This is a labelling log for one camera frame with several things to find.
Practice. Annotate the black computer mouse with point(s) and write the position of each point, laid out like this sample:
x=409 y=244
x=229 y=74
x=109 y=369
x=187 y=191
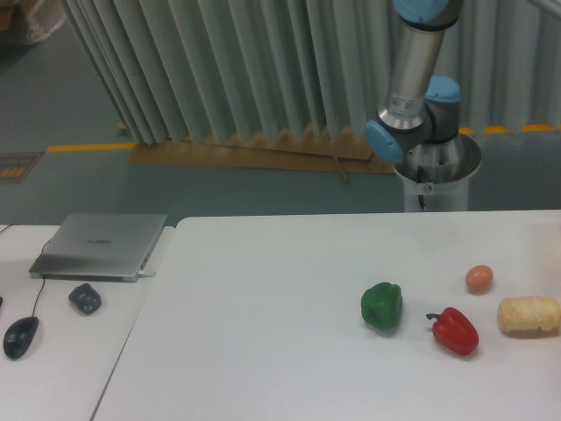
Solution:
x=19 y=337

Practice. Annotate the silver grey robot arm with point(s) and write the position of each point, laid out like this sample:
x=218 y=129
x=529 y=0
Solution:
x=414 y=74

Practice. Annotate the green bell pepper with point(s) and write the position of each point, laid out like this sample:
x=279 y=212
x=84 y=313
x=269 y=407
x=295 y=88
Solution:
x=381 y=306

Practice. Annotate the red bell pepper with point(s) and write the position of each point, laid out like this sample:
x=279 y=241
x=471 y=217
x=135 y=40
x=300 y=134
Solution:
x=453 y=330

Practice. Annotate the brown cardboard sheet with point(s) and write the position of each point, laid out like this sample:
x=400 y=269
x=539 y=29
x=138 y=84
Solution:
x=345 y=153

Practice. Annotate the grey pleated curtain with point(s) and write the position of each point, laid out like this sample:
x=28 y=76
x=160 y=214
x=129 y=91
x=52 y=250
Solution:
x=213 y=69

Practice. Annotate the silver closed laptop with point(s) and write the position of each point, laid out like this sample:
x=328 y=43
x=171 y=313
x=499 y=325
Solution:
x=114 y=247

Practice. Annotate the brown egg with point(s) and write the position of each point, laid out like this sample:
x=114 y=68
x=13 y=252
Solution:
x=479 y=278

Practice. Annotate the small black controller gadget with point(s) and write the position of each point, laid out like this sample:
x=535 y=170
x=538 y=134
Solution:
x=85 y=299

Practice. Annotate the yellow bread loaf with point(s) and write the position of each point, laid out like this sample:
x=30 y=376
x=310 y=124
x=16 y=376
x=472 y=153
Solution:
x=528 y=315

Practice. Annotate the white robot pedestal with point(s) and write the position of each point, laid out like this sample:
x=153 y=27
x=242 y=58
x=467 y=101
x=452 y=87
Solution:
x=436 y=177

